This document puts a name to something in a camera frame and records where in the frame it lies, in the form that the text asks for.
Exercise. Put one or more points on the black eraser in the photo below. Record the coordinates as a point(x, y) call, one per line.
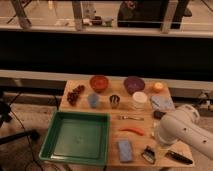
point(158, 114)

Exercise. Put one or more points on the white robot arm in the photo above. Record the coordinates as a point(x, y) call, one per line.
point(181, 124)

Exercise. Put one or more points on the small metal cup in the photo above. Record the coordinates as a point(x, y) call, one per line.
point(114, 100)

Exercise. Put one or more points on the blue plastic cup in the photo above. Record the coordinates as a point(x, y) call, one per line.
point(93, 100)

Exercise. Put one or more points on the white paper cup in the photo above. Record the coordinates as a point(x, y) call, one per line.
point(139, 100)

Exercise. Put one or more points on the orange bowl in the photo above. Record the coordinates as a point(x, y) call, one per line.
point(99, 83)

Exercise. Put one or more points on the purple bowl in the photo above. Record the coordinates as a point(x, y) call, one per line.
point(133, 84)

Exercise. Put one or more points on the dark red grape bunch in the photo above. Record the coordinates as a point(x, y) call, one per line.
point(73, 96)

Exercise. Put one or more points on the red chili pepper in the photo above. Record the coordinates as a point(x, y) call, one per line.
point(134, 130)

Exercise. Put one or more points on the orange fruit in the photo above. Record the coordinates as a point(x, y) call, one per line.
point(158, 87)

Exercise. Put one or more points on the green plastic tray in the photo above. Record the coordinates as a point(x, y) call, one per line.
point(77, 138)

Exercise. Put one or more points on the blue sponge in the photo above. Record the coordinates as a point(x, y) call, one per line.
point(125, 151)

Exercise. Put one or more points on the black binder clip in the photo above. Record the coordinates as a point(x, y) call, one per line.
point(149, 155)

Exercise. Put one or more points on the black tripod stand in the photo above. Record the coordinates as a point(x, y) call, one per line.
point(13, 124)

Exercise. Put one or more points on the black handled peeler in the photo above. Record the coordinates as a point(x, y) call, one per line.
point(178, 157)

